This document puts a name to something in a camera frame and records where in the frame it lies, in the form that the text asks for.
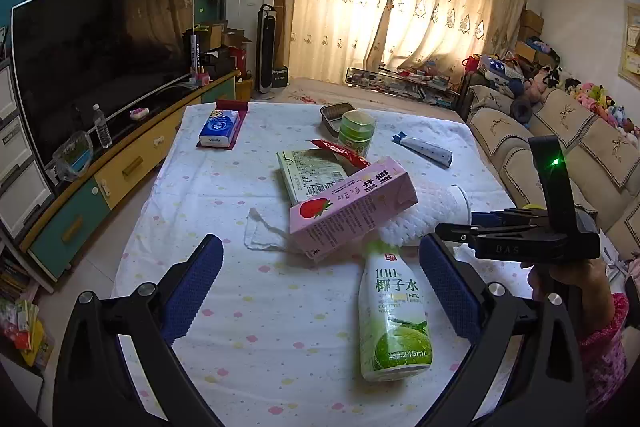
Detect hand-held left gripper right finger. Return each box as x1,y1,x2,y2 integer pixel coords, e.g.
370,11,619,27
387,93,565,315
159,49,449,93
419,234,587,427

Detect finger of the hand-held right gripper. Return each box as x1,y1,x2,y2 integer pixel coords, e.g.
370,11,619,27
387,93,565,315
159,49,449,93
470,208,548,230
434,222,501,253

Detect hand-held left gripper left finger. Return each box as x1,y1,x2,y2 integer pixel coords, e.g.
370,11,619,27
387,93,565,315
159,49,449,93
52,234,226,427

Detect coconut water bottle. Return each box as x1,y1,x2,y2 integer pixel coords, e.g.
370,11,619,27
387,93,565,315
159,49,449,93
358,241,434,383

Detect pink strawberry milk carton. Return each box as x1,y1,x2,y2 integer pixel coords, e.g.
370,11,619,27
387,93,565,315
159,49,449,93
289,156,419,263

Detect red snack bag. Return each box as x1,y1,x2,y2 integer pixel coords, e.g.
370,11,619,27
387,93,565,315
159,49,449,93
309,139,373,172

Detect person's right forearm pink sleeve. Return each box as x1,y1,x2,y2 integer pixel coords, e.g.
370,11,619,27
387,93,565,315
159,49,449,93
575,292,632,414

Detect person's right hand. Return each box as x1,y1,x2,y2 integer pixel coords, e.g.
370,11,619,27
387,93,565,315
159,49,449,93
529,258,613,308

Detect dotted white tablecloth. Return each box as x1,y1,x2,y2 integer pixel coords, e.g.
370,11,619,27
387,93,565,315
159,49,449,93
111,101,601,427

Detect crumpled clear plastic wrapper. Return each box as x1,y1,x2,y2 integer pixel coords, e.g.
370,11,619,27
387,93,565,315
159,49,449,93
243,207,301,254

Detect beige sofa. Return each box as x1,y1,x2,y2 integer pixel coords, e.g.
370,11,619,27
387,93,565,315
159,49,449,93
457,72,640,260

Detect blue white tube wrapper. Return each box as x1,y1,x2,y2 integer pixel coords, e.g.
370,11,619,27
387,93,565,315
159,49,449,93
391,132,453,168

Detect pile of plush toys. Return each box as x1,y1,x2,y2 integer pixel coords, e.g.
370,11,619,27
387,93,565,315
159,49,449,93
510,67,640,134

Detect green plastic jar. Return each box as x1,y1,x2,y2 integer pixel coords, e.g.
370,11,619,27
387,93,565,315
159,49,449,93
338,109,377,158

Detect stacked brown cardboard boxes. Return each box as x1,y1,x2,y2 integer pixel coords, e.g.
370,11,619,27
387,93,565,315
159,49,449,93
515,9,546,62

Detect blue white tissue box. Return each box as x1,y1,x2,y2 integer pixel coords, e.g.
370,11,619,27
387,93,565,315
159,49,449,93
198,107,241,146

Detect cluttered glass coffee table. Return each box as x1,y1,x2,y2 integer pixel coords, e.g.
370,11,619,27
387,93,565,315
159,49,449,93
345,64,461,108

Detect brown plastic food tray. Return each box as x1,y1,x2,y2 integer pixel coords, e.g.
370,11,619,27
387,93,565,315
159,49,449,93
320,103,357,128

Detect pile of books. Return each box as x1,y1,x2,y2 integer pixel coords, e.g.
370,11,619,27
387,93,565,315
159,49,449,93
0,252,56,369

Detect glass ashtray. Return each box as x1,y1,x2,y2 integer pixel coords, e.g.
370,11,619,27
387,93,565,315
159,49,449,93
51,130,95,182

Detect dark red mat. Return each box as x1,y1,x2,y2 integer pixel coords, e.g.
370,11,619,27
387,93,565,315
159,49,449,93
196,99,249,151

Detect clear water bottle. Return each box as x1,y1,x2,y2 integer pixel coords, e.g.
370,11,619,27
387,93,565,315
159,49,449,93
91,103,113,150

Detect white drawer unit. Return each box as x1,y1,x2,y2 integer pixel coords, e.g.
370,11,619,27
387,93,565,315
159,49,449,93
0,57,56,243

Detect cream patterned curtain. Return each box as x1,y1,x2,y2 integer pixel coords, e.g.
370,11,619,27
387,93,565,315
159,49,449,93
280,0,533,92

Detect black tower fan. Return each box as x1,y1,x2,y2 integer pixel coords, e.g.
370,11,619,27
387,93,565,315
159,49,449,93
254,5,279,102

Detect pile of cardboard boxes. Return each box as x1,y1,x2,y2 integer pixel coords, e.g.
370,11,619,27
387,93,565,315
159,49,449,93
192,21,253,78

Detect large flat television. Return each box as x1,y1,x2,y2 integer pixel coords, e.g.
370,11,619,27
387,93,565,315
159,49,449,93
11,0,196,168

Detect wall poster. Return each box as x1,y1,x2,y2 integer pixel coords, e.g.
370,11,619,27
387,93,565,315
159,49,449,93
617,2,640,82

